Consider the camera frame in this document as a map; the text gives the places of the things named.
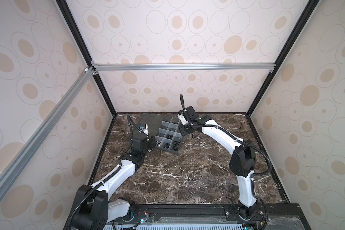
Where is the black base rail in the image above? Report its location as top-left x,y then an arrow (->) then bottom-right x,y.
67,203 -> 311,230

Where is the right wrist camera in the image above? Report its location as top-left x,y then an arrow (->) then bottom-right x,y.
178,106 -> 199,126

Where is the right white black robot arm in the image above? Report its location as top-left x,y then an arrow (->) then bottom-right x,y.
178,110 -> 272,220

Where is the clear compartment organizer box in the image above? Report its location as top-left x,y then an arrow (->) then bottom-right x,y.
126,113 -> 187,154

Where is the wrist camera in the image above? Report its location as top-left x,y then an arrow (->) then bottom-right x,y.
178,106 -> 199,126
140,124 -> 149,136

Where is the pile of black screws nuts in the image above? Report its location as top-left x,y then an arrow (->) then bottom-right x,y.
197,137 -> 206,146

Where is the diagonal aluminium frame bar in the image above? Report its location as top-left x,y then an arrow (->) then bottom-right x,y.
0,67 -> 95,202

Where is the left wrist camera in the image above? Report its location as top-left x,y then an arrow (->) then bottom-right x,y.
140,124 -> 149,136

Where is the horizontal aluminium frame bar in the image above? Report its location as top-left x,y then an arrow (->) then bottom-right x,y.
94,62 -> 276,71

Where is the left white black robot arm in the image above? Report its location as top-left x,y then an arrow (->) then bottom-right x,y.
64,133 -> 156,230

